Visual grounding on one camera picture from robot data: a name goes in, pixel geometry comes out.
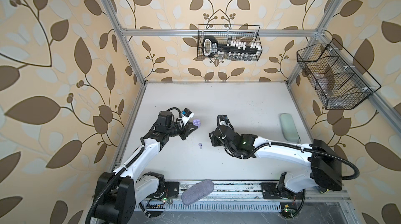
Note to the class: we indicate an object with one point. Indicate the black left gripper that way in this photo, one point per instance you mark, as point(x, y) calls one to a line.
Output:
point(186, 130)

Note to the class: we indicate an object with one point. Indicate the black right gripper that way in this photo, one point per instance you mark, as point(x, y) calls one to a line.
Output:
point(213, 139)

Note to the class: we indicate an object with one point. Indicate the purple round charging case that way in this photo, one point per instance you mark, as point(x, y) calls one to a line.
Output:
point(197, 122)

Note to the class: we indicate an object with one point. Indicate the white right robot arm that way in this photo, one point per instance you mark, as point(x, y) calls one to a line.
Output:
point(319, 164)

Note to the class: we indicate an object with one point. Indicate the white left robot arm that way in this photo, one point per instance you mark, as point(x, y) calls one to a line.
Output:
point(117, 193)

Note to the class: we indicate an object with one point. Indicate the grey felt glasses case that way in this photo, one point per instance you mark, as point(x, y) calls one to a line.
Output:
point(197, 192)

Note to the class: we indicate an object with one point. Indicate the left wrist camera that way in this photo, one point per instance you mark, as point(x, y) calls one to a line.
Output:
point(186, 115)

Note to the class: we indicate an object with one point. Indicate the black socket holder rail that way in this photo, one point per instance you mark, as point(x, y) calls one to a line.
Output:
point(226, 48)

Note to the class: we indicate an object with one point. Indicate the black wire basket back wall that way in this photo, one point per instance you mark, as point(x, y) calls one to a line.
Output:
point(246, 32)

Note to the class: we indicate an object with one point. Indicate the black wire basket wall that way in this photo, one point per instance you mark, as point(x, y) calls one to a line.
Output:
point(338, 78)
point(246, 32)

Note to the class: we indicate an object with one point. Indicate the black wire basket right wall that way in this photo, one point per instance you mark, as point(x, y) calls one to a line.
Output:
point(338, 78)

